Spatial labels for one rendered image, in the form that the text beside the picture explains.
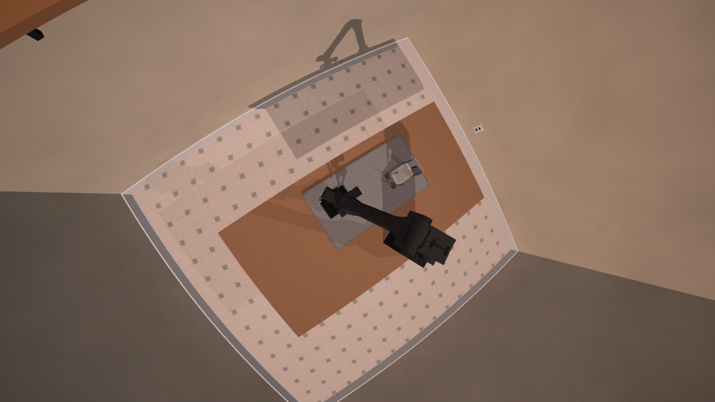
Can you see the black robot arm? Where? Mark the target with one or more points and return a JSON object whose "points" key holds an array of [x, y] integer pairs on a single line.
{"points": [[414, 234]]}

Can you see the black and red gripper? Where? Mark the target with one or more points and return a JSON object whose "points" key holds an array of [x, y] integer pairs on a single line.
{"points": [[337, 190]]}

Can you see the beige well plate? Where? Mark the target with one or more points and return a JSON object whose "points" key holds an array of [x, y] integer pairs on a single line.
{"points": [[404, 173]]}

